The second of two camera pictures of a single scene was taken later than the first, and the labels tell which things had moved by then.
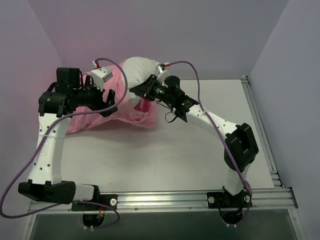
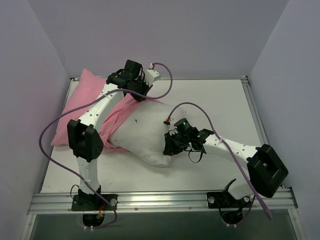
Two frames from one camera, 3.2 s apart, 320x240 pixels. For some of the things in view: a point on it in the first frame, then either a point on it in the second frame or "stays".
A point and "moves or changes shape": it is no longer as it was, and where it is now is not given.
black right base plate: [222, 200] stays
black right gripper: [149, 87] -> [170, 144]
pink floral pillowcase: [143, 114] moves or changes shape
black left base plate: [109, 200] stays
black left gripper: [102, 99] -> [141, 92]
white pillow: [138, 69] moves or changes shape
